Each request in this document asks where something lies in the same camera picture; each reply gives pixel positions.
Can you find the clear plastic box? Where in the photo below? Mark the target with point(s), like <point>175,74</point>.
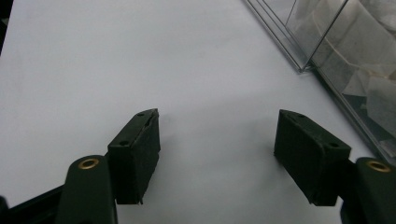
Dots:
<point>299,53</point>

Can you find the white paper sheet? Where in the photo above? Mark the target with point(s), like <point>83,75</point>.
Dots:
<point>155,62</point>

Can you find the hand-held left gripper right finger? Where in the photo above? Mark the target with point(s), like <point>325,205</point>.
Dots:
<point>311,155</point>

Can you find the pile of tea bags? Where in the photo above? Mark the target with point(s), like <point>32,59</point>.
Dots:
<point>358,56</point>

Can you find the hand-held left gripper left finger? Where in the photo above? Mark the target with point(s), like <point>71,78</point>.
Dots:
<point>134,158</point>

